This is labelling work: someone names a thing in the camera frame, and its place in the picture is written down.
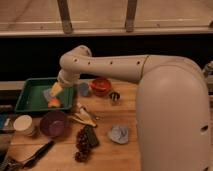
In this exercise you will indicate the wooden window post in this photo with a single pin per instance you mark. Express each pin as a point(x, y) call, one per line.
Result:
point(130, 15)
point(65, 16)

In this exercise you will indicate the purple bowl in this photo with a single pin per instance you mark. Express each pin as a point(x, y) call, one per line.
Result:
point(53, 123)

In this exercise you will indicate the white stacked plates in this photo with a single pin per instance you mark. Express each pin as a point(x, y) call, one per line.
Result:
point(24, 125)

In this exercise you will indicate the wooden window post right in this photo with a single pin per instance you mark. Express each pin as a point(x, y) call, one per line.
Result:
point(130, 15)

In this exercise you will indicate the blue cup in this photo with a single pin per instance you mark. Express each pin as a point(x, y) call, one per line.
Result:
point(83, 89)

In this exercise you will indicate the small metal cup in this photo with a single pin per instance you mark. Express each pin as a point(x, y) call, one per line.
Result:
point(114, 97)

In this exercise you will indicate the blue sponge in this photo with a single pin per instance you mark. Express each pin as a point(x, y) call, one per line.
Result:
point(46, 94)

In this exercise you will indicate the purple grapes bunch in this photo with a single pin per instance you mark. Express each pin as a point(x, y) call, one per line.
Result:
point(83, 146)

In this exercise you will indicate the orange bowl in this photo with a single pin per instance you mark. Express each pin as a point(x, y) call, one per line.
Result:
point(100, 86)

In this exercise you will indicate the green plastic tray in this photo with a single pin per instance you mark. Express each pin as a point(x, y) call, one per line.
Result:
point(32, 101)

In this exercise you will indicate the wooden window post left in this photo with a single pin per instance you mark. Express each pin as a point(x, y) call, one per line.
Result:
point(65, 16)

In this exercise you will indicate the crumpled blue cloth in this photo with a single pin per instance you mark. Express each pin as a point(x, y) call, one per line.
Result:
point(119, 134)

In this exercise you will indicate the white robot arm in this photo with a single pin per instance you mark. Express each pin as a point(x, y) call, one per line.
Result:
point(172, 104)

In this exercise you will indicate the blue box at left edge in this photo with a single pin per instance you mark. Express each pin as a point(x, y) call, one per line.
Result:
point(5, 123)

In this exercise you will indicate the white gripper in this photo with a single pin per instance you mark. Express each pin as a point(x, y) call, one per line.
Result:
point(65, 79)

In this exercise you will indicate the black handled spatula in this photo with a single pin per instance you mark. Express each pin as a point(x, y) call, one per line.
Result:
point(13, 165)

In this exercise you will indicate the red yellow apple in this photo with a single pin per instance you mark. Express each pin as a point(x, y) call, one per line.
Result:
point(54, 103)

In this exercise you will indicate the dark green sponge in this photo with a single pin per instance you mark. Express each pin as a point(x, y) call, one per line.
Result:
point(92, 138)

